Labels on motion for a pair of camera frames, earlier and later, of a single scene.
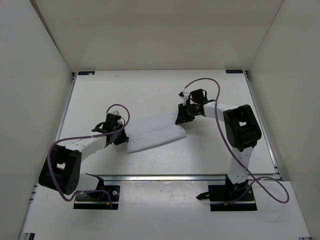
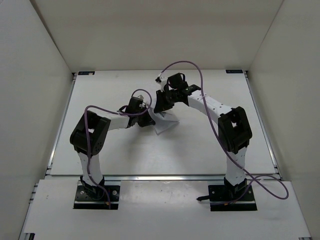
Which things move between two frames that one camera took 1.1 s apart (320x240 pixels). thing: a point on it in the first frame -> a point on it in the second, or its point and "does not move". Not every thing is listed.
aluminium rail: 161,177 does not move
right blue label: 234,71 does not move
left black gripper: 124,138 -> 148,121
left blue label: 86,73 does not move
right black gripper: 181,117 -> 160,105
